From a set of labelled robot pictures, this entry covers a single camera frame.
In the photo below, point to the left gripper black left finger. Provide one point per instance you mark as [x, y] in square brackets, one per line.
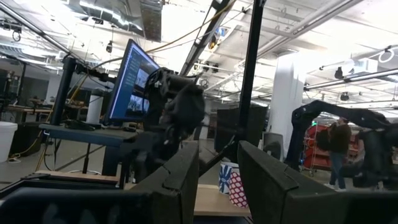
[93, 207]

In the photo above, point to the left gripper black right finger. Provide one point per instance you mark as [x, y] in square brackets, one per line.
[280, 202]

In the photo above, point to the white mug red lattice print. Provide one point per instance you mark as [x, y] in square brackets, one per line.
[237, 189]

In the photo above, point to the white mug blue floral print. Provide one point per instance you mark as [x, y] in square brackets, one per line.
[224, 179]

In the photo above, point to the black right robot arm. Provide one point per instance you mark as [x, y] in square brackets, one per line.
[155, 149]

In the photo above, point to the black background robot arm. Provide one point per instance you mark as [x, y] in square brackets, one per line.
[326, 109]

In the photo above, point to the black background monitor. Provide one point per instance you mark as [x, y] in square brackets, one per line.
[227, 127]

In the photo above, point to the grey chair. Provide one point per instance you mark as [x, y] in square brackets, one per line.
[273, 146]

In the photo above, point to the red shelving cart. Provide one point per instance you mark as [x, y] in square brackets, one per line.
[311, 149]

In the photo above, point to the computer monitor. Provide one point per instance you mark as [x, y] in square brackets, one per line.
[127, 87]

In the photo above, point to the black overhead beam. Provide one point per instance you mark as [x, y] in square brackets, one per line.
[200, 42]

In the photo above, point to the grey computer cart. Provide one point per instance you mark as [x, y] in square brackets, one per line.
[87, 135]

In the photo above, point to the person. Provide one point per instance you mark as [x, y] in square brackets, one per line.
[339, 140]

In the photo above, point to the white cylinder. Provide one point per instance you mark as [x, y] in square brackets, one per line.
[94, 109]

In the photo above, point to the black hanging lamp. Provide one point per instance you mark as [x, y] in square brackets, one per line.
[109, 47]

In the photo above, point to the white bucket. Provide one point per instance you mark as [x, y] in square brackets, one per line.
[6, 140]

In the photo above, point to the wooden background table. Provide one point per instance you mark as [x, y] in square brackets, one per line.
[31, 109]

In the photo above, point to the white ceiling pipe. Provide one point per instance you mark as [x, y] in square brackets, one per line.
[311, 21]

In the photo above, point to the white ceiling box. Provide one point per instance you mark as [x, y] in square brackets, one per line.
[367, 66]

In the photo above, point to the black ceiling pipe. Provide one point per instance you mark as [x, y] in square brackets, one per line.
[31, 26]

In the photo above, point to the black metal rig frame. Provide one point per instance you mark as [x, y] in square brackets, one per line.
[248, 77]

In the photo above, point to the silver air duct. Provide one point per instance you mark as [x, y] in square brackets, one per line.
[150, 18]

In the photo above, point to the black monitor post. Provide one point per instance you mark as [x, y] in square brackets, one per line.
[62, 96]

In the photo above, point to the grey ceiling rail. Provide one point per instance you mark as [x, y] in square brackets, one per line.
[357, 78]

